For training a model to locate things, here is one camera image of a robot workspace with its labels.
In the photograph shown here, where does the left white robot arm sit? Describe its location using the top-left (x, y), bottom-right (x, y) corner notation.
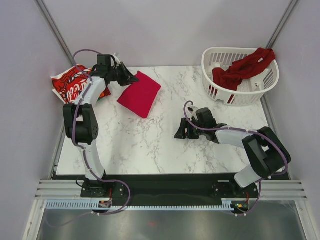
top-left (63, 62), bottom-right (139, 197)

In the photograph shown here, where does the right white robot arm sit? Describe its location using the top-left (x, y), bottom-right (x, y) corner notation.
top-left (174, 118), bottom-right (291, 197)

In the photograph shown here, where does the bright red t-shirt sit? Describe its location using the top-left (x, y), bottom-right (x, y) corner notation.
top-left (117, 71), bottom-right (161, 119)

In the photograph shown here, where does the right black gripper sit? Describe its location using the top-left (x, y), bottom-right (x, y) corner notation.
top-left (174, 117), bottom-right (206, 139)

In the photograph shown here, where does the red coca-cola print t-shirt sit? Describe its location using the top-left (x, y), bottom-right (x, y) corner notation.
top-left (51, 66), bottom-right (88, 104)

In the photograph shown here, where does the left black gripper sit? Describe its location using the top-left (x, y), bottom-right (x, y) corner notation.
top-left (107, 62), bottom-right (139, 88)

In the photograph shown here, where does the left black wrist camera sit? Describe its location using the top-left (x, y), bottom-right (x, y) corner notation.
top-left (97, 54), bottom-right (114, 68)

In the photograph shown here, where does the light blue cable duct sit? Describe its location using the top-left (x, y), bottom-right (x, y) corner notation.
top-left (45, 198), bottom-right (251, 211)

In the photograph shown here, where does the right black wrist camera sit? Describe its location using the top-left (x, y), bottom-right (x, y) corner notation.
top-left (195, 107), bottom-right (218, 129)

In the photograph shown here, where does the aluminium extrusion rail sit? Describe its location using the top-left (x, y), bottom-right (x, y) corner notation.
top-left (35, 180), bottom-right (82, 200)

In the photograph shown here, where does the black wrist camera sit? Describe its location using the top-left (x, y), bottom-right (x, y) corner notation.
top-left (97, 54), bottom-right (114, 68)
top-left (195, 107), bottom-right (218, 129)

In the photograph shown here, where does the dark red folded t-shirt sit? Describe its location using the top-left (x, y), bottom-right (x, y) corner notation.
top-left (103, 87), bottom-right (111, 97)

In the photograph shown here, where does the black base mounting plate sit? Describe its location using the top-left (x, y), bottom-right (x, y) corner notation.
top-left (81, 173), bottom-right (258, 207)

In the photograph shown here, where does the white plastic laundry basket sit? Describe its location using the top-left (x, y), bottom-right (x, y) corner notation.
top-left (201, 47), bottom-right (279, 107)

